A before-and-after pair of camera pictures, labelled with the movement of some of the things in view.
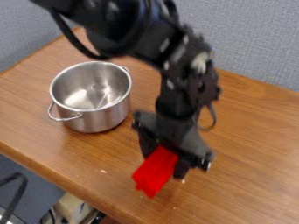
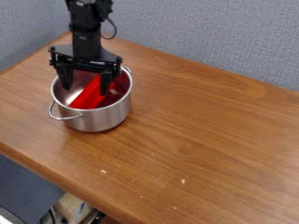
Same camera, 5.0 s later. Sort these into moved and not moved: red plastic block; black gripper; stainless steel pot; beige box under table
Moved: black gripper; red plastic block
Not moved: stainless steel pot; beige box under table
